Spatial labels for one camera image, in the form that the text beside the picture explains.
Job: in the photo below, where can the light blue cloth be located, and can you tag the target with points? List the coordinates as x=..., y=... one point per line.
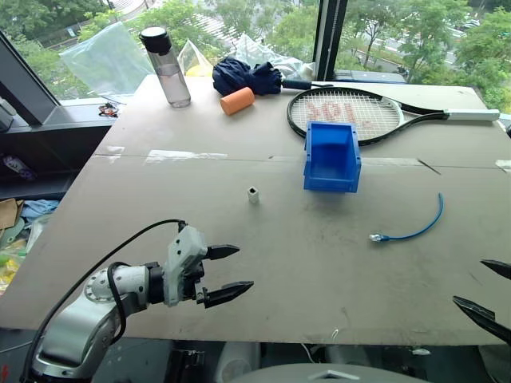
x=40, y=208

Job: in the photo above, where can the clear tape strip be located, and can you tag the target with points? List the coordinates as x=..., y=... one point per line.
x=183, y=155

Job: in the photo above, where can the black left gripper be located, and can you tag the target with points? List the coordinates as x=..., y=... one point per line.
x=196, y=279

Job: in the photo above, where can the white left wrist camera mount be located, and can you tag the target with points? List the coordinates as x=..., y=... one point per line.
x=179, y=255

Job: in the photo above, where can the small white hollow block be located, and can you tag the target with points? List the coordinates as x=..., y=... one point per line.
x=253, y=196

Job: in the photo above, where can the black window frame post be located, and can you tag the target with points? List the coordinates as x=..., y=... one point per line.
x=329, y=36

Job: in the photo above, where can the bluish clear plastic bag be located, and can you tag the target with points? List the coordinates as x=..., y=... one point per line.
x=104, y=60

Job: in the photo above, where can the black white tennis racket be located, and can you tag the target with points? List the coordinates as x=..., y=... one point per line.
x=471, y=115

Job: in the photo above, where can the clear black-capped water bottle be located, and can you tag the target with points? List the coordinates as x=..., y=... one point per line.
x=171, y=80

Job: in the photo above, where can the brown cardboard piece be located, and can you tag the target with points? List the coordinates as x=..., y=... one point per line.
x=9, y=211

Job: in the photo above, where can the yellowish clear plastic bag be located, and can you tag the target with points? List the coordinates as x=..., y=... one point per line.
x=192, y=60

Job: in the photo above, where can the purple snack packet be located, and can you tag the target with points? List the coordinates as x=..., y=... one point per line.
x=16, y=167

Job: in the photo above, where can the crumpled clear plastic bag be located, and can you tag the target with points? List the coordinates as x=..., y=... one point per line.
x=255, y=50

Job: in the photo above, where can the orange foam cylinder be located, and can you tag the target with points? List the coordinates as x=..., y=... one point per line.
x=237, y=101

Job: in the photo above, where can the blue plastic storage bin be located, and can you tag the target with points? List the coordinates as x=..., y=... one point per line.
x=331, y=177

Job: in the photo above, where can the navy folded umbrella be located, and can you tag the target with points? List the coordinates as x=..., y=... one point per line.
x=239, y=77

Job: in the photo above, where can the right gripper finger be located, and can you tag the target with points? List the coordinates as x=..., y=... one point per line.
x=483, y=315
x=501, y=268

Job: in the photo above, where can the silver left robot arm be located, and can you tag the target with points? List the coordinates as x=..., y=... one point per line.
x=76, y=331

